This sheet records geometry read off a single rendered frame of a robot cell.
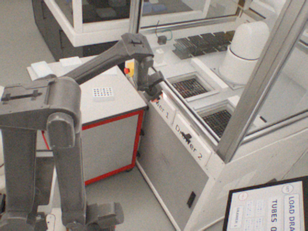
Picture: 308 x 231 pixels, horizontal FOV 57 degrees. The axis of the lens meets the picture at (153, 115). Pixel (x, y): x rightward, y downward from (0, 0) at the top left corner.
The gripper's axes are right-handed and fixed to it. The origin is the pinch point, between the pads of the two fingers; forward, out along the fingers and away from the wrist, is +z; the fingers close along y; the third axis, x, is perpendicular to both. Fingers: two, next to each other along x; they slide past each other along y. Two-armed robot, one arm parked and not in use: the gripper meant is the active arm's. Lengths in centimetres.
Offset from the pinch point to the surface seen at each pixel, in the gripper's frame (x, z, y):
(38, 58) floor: 196, 50, -87
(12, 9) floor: 323, 47, -93
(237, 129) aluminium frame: -49, -14, 19
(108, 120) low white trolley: 13.6, 1.3, -32.5
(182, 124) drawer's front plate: -20.1, 3.2, 1.1
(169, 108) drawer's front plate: -6.9, 3.1, 0.6
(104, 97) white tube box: 25.6, -3.2, -26.3
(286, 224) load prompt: -86, -20, 10
